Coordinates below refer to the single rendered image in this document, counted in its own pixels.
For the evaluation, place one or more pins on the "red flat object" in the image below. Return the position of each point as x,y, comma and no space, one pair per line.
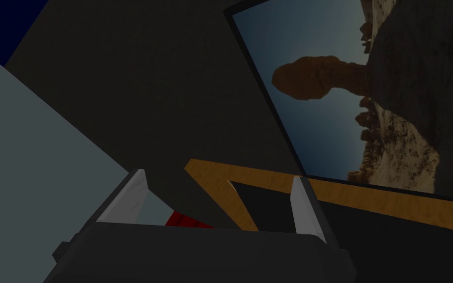
185,221

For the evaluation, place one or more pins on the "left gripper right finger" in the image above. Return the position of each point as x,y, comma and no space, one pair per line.
308,210

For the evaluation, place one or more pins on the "wooden frame furniture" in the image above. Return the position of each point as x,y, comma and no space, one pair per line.
368,198

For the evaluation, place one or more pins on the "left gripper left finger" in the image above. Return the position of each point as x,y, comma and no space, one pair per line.
126,200

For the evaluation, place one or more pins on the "framed desert rock picture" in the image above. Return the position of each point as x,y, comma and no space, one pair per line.
328,78

